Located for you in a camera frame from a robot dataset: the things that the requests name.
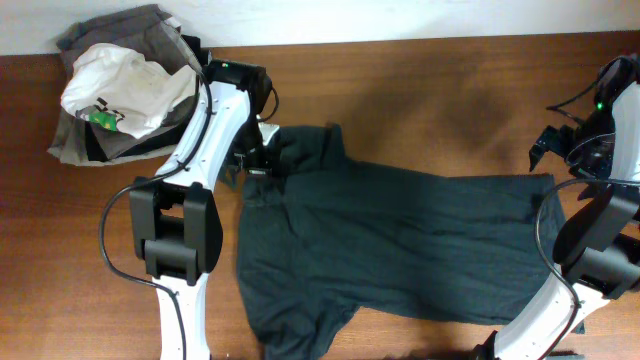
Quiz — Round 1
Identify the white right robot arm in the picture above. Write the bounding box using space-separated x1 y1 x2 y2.
470 54 639 360

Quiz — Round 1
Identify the dark green t-shirt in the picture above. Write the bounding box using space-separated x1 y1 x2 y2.
236 126 565 359

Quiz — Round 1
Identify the white printed t-shirt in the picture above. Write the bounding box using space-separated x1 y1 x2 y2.
61 43 196 139

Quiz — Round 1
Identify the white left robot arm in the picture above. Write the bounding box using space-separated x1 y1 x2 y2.
129 60 278 359

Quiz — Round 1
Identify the dark grey folded garment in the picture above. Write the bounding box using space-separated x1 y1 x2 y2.
48 4 211 166

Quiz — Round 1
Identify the light grey folded garment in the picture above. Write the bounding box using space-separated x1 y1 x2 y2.
48 111 186 167

